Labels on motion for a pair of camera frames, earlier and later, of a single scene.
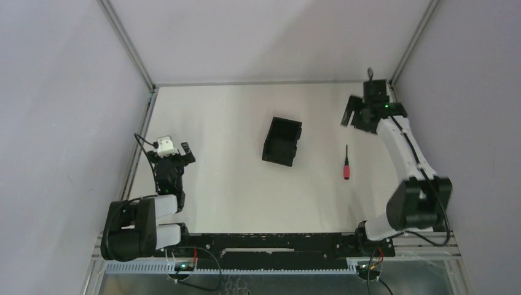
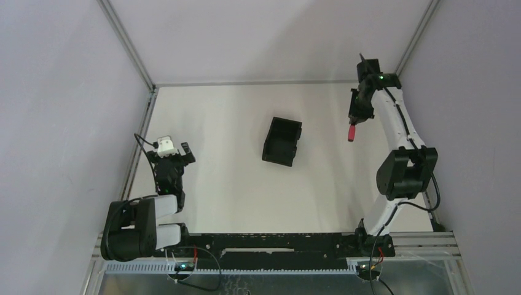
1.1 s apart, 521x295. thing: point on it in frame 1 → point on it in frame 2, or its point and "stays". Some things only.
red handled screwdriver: [346, 167] → [352, 129]
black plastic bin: [280, 145] stays
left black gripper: [172, 159] stays
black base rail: [274, 251] stays
